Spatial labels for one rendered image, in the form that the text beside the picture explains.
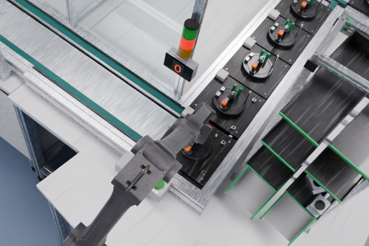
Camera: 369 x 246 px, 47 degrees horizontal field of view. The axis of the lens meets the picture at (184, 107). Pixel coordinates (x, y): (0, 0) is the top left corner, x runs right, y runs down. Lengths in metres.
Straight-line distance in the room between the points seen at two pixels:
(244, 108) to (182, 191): 0.44
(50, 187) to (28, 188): 0.95
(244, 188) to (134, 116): 0.53
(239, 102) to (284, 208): 0.48
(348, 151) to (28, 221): 1.86
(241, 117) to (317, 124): 0.66
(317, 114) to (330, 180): 0.23
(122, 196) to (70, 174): 0.80
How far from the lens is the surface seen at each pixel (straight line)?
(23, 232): 2.56
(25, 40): 2.01
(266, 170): 1.43
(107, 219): 1.01
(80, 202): 1.67
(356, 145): 1.19
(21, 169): 2.70
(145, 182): 0.90
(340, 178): 1.31
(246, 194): 1.58
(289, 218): 1.59
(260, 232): 1.72
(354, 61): 1.23
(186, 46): 1.46
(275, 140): 1.30
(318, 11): 2.34
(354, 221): 1.90
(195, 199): 1.59
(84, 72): 1.88
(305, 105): 1.17
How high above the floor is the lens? 2.43
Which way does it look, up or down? 57 degrees down
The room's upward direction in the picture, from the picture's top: 17 degrees clockwise
